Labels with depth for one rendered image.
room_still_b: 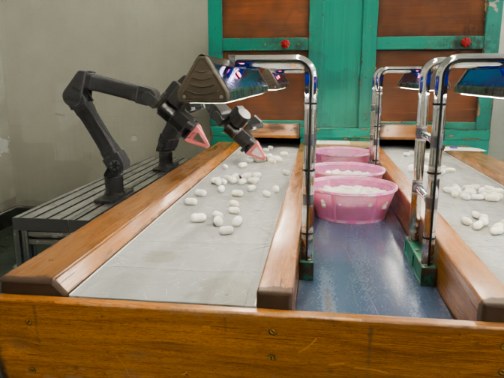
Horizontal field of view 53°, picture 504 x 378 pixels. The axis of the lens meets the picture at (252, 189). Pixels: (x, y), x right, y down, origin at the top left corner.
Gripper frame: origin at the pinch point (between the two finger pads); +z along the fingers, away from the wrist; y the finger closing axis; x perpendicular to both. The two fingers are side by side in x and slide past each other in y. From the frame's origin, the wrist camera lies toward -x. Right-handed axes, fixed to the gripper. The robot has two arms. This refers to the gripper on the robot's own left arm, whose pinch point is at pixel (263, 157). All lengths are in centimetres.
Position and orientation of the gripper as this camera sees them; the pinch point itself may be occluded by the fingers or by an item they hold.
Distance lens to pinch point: 204.8
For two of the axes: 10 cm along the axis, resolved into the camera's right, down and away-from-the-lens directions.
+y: 1.3, -2.3, 9.6
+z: 7.4, 6.7, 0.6
